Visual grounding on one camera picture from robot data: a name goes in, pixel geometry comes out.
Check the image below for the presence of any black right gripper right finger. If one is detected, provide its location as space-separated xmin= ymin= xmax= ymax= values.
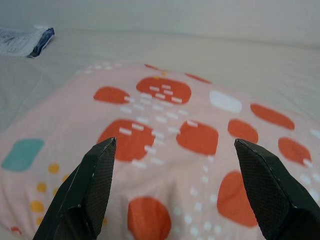
xmin=234 ymin=138 xmax=320 ymax=240

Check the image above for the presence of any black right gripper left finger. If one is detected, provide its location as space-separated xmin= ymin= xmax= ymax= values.
xmin=32 ymin=136 xmax=118 ymax=240

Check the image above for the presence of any blue and white plastic package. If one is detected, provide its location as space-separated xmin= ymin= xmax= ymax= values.
xmin=0 ymin=24 xmax=56 ymax=59

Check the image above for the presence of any white bed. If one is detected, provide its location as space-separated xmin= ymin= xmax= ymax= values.
xmin=0 ymin=27 xmax=320 ymax=136

